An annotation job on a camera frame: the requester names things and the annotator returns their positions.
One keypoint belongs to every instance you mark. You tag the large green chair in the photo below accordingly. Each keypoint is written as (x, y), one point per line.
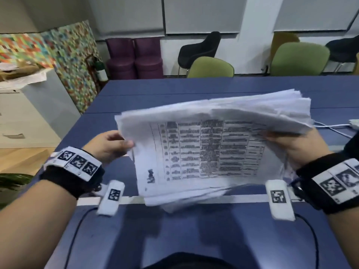
(298, 60)

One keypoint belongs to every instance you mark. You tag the mustard yellow chair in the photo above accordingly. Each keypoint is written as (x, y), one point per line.
(283, 39)

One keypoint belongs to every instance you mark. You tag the person's right forearm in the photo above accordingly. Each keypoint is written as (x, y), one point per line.
(346, 238)

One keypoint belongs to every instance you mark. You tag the person's right thumb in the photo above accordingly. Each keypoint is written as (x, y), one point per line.
(280, 136)

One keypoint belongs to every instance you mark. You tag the person's left thumb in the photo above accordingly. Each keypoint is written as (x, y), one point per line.
(123, 147)

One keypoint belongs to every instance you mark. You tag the person's left hand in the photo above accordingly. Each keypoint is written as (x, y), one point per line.
(105, 147)

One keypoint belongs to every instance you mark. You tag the black chair with metal legs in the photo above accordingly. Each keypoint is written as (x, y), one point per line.
(343, 48)
(199, 50)

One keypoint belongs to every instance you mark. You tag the stack of printed white papers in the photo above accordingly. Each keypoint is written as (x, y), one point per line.
(202, 137)

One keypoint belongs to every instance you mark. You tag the person's right hand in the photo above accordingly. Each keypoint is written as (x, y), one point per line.
(307, 149)

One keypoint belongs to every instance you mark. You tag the black left wristband with markers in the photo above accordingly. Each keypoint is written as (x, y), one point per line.
(67, 176)

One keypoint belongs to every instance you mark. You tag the white right wrist camera module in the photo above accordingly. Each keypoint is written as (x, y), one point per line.
(280, 201)

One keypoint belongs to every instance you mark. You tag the black right wristband with markers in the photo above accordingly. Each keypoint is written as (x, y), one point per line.
(317, 190)

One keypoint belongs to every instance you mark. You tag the white left wrist camera module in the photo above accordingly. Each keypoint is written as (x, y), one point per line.
(112, 198)

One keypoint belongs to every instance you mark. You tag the green plant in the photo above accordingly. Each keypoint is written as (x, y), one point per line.
(12, 183)

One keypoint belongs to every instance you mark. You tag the small green chair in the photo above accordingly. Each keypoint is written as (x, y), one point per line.
(210, 68)

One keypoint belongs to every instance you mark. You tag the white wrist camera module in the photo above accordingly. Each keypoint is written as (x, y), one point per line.
(280, 201)
(112, 198)

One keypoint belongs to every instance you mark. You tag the grey window blind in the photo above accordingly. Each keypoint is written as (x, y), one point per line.
(126, 15)
(204, 13)
(314, 12)

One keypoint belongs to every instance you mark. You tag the black wristband with markers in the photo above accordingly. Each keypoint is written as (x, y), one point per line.
(67, 176)
(317, 190)

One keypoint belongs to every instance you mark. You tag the colourful mosaic panel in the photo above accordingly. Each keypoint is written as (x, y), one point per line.
(70, 55)

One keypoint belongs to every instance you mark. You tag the grey filing cabinet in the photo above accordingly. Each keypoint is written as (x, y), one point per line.
(30, 112)

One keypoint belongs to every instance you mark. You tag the green fire extinguisher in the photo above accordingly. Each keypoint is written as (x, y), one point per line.
(101, 71)

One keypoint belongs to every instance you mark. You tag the person's left forearm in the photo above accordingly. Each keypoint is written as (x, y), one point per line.
(30, 224)

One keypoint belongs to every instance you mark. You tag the person's black clothing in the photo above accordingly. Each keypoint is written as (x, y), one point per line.
(190, 261)

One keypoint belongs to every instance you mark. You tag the pile of paper and plastic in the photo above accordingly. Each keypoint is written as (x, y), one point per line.
(19, 72)

